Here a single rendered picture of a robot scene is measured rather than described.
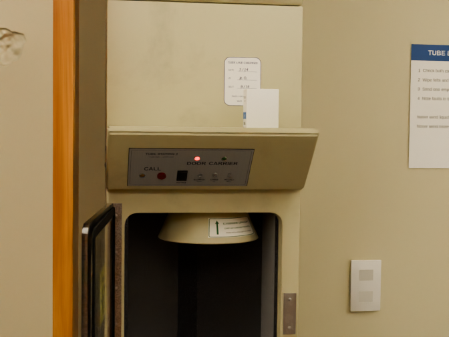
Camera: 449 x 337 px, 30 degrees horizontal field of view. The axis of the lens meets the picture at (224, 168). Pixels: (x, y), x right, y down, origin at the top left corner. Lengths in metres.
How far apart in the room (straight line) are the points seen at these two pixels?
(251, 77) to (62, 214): 0.38
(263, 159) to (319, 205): 0.57
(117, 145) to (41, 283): 0.63
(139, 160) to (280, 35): 0.32
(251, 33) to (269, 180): 0.24
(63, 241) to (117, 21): 0.36
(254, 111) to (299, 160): 0.11
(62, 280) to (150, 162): 0.22
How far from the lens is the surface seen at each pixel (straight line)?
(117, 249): 1.37
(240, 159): 1.30
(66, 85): 1.27
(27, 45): 1.80
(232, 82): 1.37
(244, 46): 1.38
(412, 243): 1.94
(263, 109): 1.30
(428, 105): 1.93
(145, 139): 1.25
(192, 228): 1.40
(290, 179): 1.35
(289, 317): 1.43
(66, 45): 1.27
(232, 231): 1.41
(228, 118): 1.37
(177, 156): 1.28
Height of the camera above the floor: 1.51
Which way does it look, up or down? 3 degrees down
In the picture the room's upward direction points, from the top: 1 degrees clockwise
